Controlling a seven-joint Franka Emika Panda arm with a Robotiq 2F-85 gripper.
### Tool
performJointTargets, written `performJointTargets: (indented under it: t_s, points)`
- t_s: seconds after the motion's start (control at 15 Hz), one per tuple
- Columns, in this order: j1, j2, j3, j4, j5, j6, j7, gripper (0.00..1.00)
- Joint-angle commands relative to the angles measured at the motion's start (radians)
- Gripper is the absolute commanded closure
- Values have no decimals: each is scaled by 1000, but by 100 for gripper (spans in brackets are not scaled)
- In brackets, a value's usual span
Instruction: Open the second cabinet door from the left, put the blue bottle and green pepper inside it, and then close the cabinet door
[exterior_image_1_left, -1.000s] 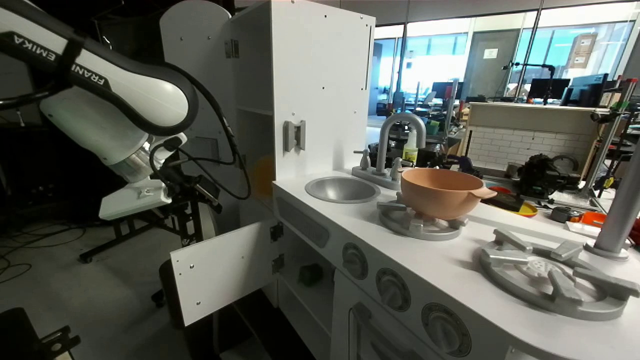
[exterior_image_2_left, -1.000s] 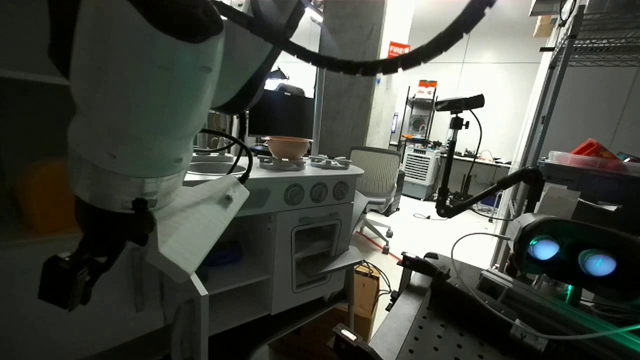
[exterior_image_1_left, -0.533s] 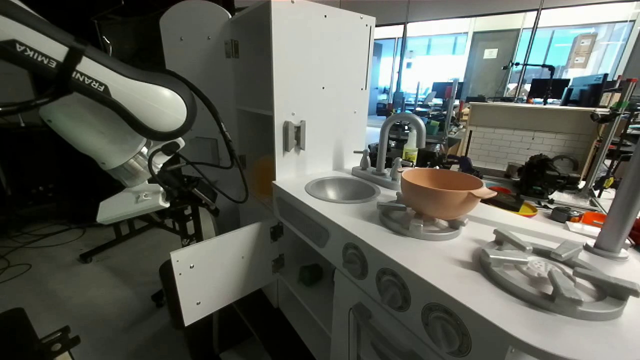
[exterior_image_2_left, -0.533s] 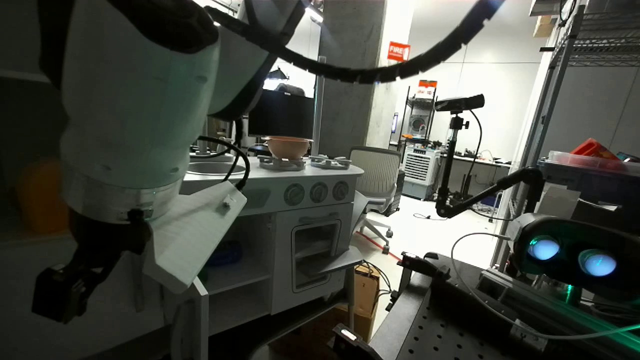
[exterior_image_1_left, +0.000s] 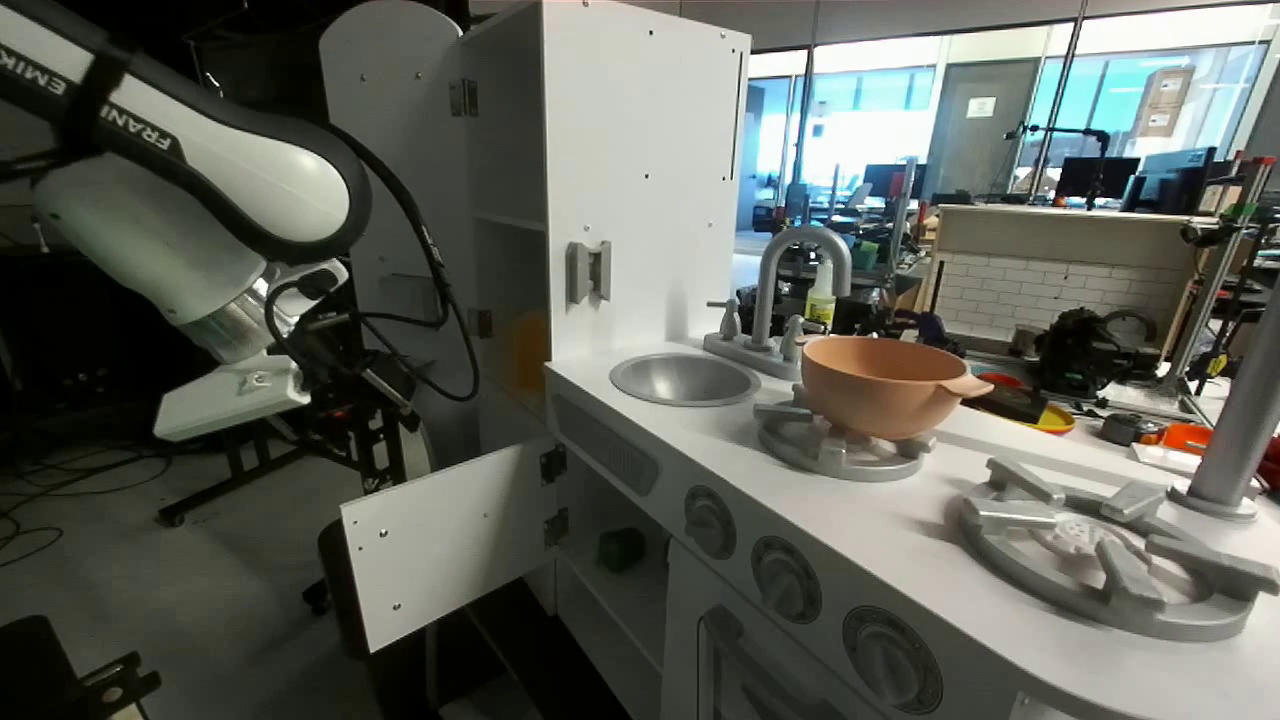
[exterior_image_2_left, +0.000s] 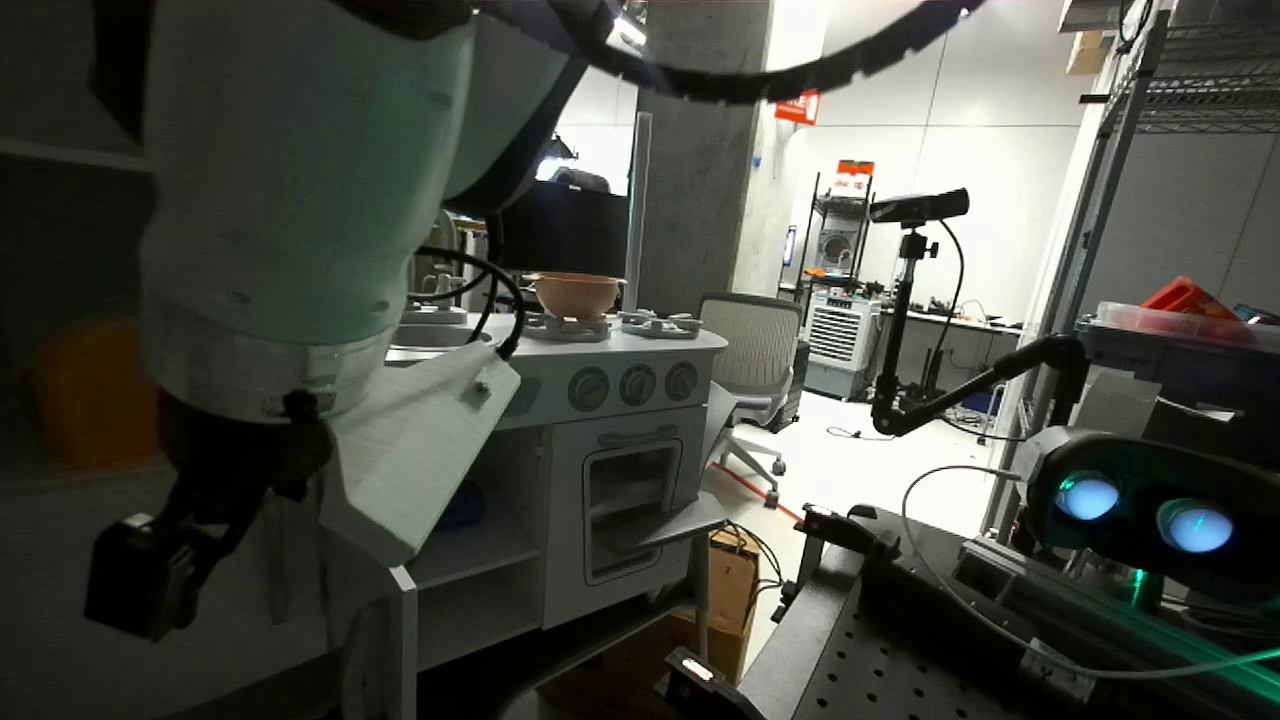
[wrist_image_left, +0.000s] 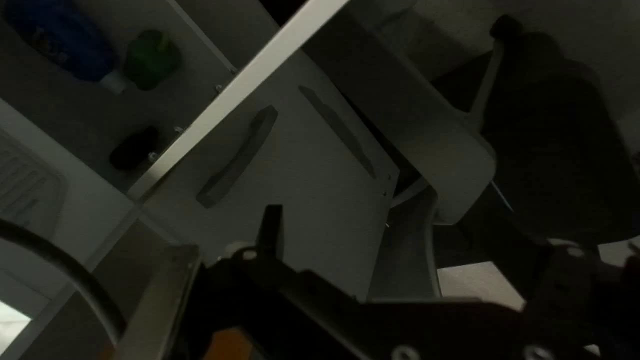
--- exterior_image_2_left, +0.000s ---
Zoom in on toy oven door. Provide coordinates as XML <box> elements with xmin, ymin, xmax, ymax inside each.
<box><xmin>545</xmin><ymin>412</ymin><xmax>707</xmax><ymax>629</ymax></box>

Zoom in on orange container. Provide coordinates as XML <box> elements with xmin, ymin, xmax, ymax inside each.
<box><xmin>30</xmin><ymin>318</ymin><xmax>161</xmax><ymax>468</ymax></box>

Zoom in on toy sink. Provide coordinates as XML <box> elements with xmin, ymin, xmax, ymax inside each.
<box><xmin>385</xmin><ymin>322</ymin><xmax>493</xmax><ymax>351</ymax></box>

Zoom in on toy tap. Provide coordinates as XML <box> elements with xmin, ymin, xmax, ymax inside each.
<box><xmin>405</xmin><ymin>272</ymin><xmax>469</xmax><ymax>326</ymax></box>

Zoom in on white shelf unit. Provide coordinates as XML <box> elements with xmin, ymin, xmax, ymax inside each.
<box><xmin>0</xmin><ymin>130</ymin><xmax>166</xmax><ymax>493</ymax></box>

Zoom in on grey toy burner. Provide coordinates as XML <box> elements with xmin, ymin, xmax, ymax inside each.
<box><xmin>525</xmin><ymin>313</ymin><xmax>613</xmax><ymax>344</ymax></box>
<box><xmin>620</xmin><ymin>310</ymin><xmax>703</xmax><ymax>340</ymax></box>

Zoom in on white toy kitchen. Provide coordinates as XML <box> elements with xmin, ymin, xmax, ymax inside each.
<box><xmin>320</xmin><ymin>110</ymin><xmax>731</xmax><ymax>720</ymax></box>

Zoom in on pink bowl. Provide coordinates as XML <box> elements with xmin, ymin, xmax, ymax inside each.
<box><xmin>527</xmin><ymin>272</ymin><xmax>625</xmax><ymax>321</ymax></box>

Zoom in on black monitor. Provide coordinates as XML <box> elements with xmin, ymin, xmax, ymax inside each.
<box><xmin>487</xmin><ymin>180</ymin><xmax>631</xmax><ymax>279</ymax></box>

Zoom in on brown paper bag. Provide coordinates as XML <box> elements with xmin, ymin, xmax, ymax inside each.
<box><xmin>705</xmin><ymin>528</ymin><xmax>762</xmax><ymax>683</ymax></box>

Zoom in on grey office chair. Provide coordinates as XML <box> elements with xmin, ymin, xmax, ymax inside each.
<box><xmin>697</xmin><ymin>292</ymin><xmax>807</xmax><ymax>508</ymax></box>

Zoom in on black clamp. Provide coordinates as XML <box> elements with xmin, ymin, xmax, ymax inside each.
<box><xmin>795</xmin><ymin>504</ymin><xmax>902</xmax><ymax>563</ymax></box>

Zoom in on white portable air cooler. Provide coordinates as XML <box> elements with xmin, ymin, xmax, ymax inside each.
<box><xmin>803</xmin><ymin>292</ymin><xmax>882</xmax><ymax>402</ymax></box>

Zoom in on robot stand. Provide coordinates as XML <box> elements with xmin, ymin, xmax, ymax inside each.
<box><xmin>660</xmin><ymin>505</ymin><xmax>1280</xmax><ymax>720</ymax></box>

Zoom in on cluttered desk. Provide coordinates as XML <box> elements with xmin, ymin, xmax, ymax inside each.
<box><xmin>880</xmin><ymin>303</ymin><xmax>1023</xmax><ymax>393</ymax></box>

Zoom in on small cardboard box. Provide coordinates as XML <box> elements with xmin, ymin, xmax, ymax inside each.
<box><xmin>1064</xmin><ymin>30</ymin><xmax>1117</xmax><ymax>77</ymax></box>

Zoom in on clear plastic bin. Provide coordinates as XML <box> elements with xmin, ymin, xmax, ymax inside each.
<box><xmin>1095</xmin><ymin>300</ymin><xmax>1280</xmax><ymax>357</ymax></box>

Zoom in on orange plastic object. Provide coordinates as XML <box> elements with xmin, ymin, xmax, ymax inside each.
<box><xmin>1140</xmin><ymin>276</ymin><xmax>1238</xmax><ymax>321</ymax></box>

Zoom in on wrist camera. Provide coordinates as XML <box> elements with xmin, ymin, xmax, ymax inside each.
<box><xmin>84</xmin><ymin>513</ymin><xmax>217</xmax><ymax>642</ymax></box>

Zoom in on toy oven door handle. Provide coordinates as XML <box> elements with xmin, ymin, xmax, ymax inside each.
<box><xmin>597</xmin><ymin>427</ymin><xmax>682</xmax><ymax>449</ymax></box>

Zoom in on black wire rack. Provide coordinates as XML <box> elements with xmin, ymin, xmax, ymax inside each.
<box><xmin>795</xmin><ymin>172</ymin><xmax>877</xmax><ymax>301</ymax></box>

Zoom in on camera on mount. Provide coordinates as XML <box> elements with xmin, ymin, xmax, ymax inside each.
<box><xmin>868</xmin><ymin>187</ymin><xmax>1091</xmax><ymax>439</ymax></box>

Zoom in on metal wire shelf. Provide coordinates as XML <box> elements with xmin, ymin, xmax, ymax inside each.
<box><xmin>983</xmin><ymin>0</ymin><xmax>1280</xmax><ymax>541</ymax></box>

